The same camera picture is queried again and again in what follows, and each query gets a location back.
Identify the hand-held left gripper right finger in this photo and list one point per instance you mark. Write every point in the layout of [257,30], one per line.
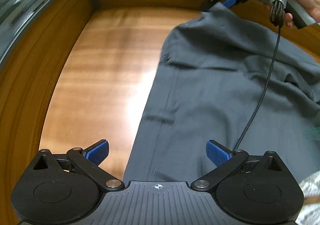
[217,153]

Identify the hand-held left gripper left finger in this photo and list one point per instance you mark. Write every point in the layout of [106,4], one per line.
[98,152]

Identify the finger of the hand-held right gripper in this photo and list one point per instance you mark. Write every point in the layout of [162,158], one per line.
[211,3]
[230,3]

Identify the person's right hand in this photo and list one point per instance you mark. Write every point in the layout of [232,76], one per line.
[308,2]

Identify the person's patterned clothing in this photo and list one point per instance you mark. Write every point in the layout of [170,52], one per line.
[311,190]

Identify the grey pants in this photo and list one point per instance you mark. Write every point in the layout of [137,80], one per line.
[220,85]

